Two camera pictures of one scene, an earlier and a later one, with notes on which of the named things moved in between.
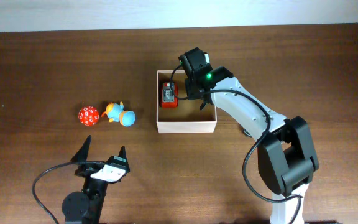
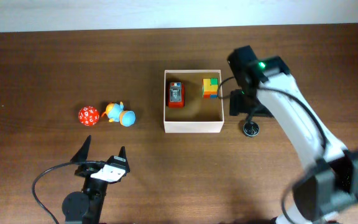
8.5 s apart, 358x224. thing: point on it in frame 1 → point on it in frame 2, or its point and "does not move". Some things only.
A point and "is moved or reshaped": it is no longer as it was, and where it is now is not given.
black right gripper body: (191, 91) → (245, 101)
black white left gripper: (82, 154) does not move
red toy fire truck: (167, 101) is moved or reshaped
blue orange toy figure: (115, 112) does not move
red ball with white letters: (89, 116) does not move
